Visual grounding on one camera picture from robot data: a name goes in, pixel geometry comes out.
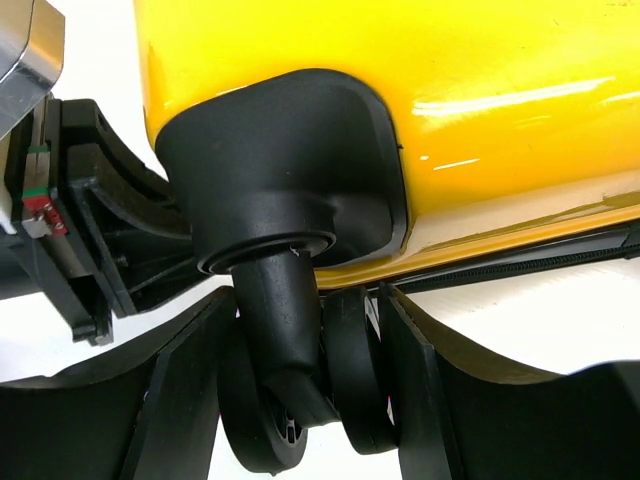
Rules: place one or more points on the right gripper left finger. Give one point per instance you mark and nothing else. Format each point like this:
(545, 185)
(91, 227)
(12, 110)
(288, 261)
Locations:
(148, 408)

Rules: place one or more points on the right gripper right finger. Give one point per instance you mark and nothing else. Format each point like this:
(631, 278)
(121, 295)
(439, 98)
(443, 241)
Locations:
(416, 344)

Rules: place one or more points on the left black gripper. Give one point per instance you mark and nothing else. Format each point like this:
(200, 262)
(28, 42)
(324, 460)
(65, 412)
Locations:
(96, 231)

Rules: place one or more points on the yellow hard-shell suitcase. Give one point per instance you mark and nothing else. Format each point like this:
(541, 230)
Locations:
(320, 148)

